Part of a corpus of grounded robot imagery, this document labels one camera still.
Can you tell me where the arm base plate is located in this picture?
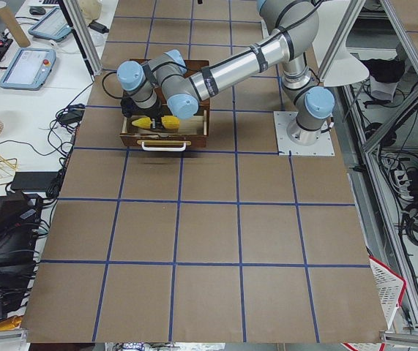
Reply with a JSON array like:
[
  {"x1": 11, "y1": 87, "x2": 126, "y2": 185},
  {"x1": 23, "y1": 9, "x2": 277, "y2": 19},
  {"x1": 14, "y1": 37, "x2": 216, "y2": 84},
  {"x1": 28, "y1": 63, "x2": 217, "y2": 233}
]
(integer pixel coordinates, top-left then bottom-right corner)
[{"x1": 273, "y1": 111, "x2": 335, "y2": 156}]

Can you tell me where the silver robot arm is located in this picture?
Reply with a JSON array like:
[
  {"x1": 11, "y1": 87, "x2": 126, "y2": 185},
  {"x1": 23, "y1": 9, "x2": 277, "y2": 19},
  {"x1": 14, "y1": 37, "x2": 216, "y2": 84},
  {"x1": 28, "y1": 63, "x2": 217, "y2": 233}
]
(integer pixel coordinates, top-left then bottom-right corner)
[{"x1": 116, "y1": 1, "x2": 335, "y2": 146}]

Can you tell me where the cardboard tube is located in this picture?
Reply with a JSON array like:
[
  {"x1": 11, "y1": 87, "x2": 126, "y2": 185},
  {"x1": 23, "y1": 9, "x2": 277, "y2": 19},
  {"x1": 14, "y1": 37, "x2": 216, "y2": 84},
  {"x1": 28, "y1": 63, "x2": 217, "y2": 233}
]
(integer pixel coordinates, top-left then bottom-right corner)
[{"x1": 0, "y1": 1, "x2": 31, "y2": 48}]

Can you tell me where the dark wooden drawer box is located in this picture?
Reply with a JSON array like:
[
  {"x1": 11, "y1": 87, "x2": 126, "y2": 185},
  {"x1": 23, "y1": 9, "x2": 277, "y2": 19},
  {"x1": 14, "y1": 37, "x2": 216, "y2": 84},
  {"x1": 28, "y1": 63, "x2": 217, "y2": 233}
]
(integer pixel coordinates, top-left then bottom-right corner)
[{"x1": 121, "y1": 58, "x2": 210, "y2": 115}]

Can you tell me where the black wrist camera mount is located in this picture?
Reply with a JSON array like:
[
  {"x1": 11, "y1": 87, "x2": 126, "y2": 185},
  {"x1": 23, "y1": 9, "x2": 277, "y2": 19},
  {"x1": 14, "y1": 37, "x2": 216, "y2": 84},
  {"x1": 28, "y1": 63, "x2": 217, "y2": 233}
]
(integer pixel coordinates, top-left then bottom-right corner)
[{"x1": 120, "y1": 97, "x2": 138, "y2": 118}]

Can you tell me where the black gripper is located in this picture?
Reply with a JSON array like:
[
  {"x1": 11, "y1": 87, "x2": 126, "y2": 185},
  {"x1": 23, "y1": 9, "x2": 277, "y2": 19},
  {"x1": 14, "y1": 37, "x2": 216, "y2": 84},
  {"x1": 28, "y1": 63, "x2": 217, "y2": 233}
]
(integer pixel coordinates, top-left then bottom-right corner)
[{"x1": 144, "y1": 104, "x2": 164, "y2": 130}]

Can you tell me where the yellow toy corn cob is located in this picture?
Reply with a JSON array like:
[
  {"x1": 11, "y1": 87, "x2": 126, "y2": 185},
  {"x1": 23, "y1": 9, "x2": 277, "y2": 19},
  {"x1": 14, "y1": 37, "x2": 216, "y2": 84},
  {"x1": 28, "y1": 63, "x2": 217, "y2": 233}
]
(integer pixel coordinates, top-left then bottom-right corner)
[{"x1": 131, "y1": 116, "x2": 180, "y2": 130}]

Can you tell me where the white red plastic basket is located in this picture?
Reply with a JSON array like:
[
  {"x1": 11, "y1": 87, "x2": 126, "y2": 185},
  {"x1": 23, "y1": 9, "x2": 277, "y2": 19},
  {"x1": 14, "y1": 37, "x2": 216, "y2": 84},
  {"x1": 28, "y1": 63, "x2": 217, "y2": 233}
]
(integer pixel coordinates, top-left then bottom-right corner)
[{"x1": 369, "y1": 256, "x2": 407, "y2": 331}]

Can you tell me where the black corrugated cable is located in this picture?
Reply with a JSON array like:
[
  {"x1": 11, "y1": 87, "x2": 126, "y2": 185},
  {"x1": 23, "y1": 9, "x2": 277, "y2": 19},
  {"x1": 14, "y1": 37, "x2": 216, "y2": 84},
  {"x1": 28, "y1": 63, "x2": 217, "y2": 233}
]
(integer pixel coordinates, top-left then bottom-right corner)
[{"x1": 101, "y1": 71, "x2": 129, "y2": 102}]

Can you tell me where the white plastic chair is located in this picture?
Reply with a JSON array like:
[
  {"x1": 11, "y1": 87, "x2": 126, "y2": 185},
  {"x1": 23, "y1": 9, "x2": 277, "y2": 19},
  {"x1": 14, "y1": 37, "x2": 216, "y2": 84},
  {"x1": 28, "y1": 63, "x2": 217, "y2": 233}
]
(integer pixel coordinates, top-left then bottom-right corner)
[{"x1": 313, "y1": 0, "x2": 369, "y2": 87}]

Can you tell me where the blue teach pendant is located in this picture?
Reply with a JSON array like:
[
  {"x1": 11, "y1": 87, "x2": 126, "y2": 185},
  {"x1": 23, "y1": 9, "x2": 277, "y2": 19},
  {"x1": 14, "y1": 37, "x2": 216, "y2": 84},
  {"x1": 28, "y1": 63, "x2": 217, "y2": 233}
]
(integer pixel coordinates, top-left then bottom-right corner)
[
  {"x1": 28, "y1": 7, "x2": 71, "y2": 42},
  {"x1": 0, "y1": 48, "x2": 56, "y2": 91}
]

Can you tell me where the black power adapter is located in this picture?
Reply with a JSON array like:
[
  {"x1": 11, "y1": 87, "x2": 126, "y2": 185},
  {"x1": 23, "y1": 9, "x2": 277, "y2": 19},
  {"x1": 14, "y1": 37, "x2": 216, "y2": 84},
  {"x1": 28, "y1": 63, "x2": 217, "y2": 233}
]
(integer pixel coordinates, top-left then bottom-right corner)
[{"x1": 89, "y1": 20, "x2": 109, "y2": 34}]

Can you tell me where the aluminium frame post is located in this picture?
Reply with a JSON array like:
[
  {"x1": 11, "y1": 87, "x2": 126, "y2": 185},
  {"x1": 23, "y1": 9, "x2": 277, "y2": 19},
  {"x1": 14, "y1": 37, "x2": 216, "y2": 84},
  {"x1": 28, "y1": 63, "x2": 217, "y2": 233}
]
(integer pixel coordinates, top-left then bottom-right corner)
[{"x1": 59, "y1": 0, "x2": 102, "y2": 76}]

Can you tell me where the light wood drawer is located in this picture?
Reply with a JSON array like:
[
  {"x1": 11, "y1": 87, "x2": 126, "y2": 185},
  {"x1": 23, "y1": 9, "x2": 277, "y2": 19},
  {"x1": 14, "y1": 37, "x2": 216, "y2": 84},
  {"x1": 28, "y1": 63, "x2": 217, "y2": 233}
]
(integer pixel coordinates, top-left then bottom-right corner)
[{"x1": 120, "y1": 110, "x2": 209, "y2": 148}]

